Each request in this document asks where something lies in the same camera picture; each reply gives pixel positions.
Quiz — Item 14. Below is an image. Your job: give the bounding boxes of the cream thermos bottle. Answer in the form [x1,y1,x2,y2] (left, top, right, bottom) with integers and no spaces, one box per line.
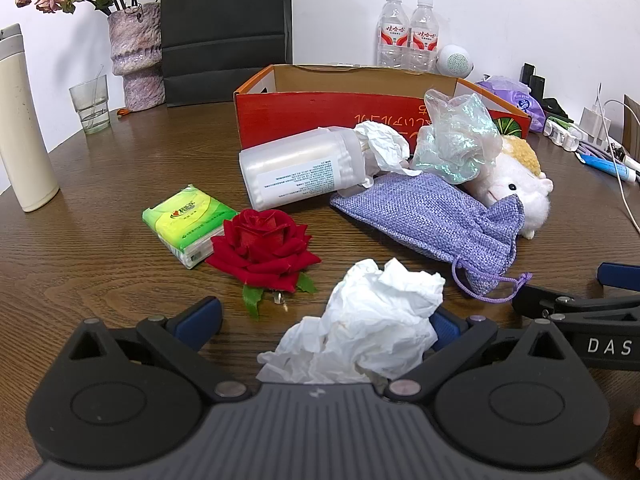
[0,23,60,212]

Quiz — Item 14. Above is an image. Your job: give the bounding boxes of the clear water bottle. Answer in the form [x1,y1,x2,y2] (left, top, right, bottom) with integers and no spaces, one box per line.
[376,0,412,70]
[409,0,441,73]

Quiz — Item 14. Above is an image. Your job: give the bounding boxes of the white tissue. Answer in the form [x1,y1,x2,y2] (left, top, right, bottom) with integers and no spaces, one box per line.
[354,121,423,181]
[256,258,446,385]

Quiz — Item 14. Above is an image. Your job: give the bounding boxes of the green tissue packet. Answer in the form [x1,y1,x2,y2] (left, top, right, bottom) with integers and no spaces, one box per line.
[142,185,239,269]

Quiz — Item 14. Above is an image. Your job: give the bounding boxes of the white power strip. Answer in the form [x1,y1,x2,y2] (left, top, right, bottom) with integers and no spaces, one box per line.
[544,116,586,151]

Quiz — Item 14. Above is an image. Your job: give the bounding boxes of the white cable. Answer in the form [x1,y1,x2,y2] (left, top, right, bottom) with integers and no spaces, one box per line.
[602,100,640,233]

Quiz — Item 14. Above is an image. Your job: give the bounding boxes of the blue white tube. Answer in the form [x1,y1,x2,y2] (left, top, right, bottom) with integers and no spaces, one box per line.
[580,154,637,183]

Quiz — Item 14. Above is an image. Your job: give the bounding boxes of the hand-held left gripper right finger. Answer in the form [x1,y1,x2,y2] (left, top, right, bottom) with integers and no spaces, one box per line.
[385,310,583,403]

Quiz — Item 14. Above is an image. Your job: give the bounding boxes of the black plastic stand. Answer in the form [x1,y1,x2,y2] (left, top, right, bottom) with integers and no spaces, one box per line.
[520,62,546,98]

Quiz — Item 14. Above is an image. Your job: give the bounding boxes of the black paper bag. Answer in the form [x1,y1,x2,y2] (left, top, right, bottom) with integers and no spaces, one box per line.
[160,0,294,108]

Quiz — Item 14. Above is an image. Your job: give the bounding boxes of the purple drawstring pouch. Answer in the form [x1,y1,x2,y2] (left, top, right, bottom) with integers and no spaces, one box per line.
[330,174,533,303]

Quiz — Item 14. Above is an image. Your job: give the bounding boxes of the clear cotton swab jar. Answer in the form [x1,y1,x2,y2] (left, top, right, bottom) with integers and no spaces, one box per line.
[238,127,371,212]

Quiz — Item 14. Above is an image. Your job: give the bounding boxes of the purple mottled vase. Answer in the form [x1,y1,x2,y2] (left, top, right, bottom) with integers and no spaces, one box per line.
[107,2,167,112]

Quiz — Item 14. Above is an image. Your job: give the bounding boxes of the purple wipes packet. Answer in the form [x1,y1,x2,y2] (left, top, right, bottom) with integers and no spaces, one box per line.
[474,75,546,133]

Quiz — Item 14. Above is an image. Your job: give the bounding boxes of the clear glass cup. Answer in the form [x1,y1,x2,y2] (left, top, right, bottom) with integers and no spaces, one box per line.
[68,74,111,135]

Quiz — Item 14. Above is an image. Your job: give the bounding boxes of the white charger adapter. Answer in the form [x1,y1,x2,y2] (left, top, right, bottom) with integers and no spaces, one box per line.
[580,82,612,143]

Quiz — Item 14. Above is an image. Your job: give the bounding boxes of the iridescent plastic wrap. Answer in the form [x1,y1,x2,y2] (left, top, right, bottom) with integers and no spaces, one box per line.
[410,89,503,186]

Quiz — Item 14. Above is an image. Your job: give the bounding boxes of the red fabric rose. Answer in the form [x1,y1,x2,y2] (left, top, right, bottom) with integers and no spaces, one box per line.
[205,209,322,318]

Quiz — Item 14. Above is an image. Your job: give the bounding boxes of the red cardboard box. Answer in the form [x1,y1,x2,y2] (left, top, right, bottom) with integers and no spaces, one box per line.
[233,64,532,153]

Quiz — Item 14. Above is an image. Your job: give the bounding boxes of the white round speaker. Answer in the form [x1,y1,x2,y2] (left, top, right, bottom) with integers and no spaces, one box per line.
[436,44,474,77]

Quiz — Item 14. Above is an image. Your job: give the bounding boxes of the white plush toy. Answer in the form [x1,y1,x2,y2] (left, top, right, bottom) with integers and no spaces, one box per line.
[462,135,555,240]

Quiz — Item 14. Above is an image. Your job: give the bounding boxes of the grey cable bundle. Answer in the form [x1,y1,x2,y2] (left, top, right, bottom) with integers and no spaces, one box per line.
[575,140,617,161]

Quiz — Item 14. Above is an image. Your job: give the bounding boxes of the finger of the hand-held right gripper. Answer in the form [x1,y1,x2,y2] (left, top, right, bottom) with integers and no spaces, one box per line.
[597,262,640,288]
[511,284,640,322]

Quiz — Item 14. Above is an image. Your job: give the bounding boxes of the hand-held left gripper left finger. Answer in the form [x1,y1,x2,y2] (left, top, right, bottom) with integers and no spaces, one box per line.
[69,296,251,403]

